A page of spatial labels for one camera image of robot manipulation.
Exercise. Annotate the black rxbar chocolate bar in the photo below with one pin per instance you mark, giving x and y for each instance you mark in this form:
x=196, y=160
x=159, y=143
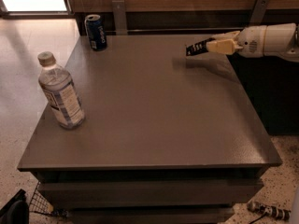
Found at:
x=198, y=48

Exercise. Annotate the black object on floor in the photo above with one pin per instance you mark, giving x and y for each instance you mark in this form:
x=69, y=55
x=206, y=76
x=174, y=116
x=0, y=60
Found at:
x=16, y=210

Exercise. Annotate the black and white striped tool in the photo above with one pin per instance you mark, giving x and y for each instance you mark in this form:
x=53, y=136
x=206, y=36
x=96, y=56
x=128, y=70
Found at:
x=268, y=210

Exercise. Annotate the blue pepsi can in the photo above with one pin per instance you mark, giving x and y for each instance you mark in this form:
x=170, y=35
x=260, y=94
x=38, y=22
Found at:
x=95, y=31

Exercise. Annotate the clear plastic water bottle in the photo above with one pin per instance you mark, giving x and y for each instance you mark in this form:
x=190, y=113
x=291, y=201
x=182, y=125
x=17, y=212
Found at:
x=59, y=89

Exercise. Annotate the metal wall bracket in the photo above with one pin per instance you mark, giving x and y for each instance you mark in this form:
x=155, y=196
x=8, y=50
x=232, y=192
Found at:
x=119, y=13
x=258, y=11

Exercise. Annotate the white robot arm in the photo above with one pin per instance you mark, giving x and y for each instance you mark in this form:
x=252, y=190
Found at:
x=279, y=40

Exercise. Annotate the left metal wall bracket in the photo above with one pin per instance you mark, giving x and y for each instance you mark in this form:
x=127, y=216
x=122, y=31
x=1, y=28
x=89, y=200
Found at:
x=119, y=13

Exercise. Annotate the right metal wall bracket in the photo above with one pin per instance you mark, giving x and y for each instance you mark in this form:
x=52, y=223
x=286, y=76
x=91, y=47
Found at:
x=258, y=11

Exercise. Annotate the grey drawer cabinet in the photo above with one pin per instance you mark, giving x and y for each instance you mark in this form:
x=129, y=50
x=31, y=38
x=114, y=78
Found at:
x=166, y=139

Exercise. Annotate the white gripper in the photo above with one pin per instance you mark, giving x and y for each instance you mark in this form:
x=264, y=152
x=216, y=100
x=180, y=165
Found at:
x=251, y=42

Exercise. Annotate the black wire mesh basket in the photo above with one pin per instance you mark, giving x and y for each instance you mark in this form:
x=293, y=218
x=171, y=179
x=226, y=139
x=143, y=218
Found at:
x=39, y=204

